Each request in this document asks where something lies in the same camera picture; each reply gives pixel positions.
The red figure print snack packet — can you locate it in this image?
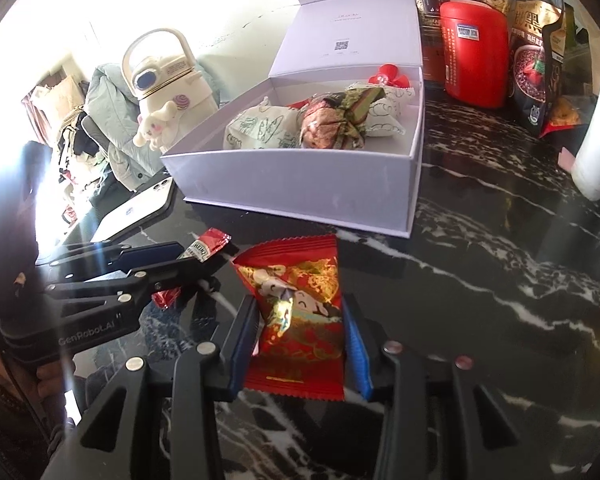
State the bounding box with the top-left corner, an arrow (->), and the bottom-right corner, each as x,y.
233,234 -> 344,402

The red Heinz ketchup sachet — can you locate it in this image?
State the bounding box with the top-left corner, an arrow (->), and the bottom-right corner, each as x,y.
151,228 -> 232,310

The white patterned snack packet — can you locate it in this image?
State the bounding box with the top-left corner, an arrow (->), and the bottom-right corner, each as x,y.
223,96 -> 301,150
347,82 -> 416,138

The dark cereal snack packet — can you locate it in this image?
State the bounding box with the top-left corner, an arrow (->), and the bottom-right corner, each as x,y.
299,88 -> 385,150

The person's left hand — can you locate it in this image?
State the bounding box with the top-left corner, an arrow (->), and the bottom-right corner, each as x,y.
0,271 -> 77,441

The white smartphone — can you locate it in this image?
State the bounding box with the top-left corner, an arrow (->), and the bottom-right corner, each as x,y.
91,177 -> 174,243

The grey-green puffer jacket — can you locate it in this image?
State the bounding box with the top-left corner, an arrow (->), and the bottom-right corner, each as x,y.
84,64 -> 163,192

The lavender gift box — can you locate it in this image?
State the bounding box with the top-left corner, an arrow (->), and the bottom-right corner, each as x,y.
163,0 -> 424,237

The red ribbon bow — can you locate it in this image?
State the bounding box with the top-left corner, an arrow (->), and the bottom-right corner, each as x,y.
368,64 -> 411,89

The red cylindrical canister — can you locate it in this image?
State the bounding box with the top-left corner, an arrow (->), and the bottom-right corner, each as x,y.
440,0 -> 508,108

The black gold oat bag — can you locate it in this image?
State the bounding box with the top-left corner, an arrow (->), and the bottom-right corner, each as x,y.
509,0 -> 566,136

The clear jar dark label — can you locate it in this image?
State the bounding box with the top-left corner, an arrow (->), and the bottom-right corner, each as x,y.
415,0 -> 448,84

